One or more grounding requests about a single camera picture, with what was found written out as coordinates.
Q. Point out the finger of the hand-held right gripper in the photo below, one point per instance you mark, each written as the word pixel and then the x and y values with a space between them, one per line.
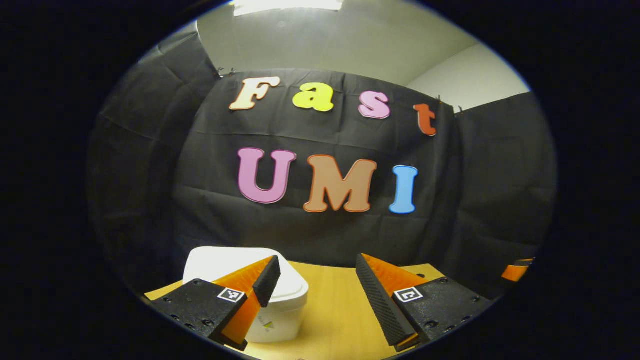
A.
pixel 515 272

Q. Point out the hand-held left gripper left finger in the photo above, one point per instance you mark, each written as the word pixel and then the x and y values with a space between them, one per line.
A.
pixel 267 280

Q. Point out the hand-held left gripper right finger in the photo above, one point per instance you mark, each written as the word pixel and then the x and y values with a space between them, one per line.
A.
pixel 382 305

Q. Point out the white desktop garbage bin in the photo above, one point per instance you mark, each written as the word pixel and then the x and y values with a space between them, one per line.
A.
pixel 285 305

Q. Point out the wooden desktop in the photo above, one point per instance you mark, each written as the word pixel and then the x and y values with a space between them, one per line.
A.
pixel 335 310

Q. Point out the black backdrop cloth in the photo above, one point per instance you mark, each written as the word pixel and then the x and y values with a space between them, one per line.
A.
pixel 475 200

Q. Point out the ceiling light panel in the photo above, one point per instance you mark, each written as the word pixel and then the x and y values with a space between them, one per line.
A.
pixel 285 6

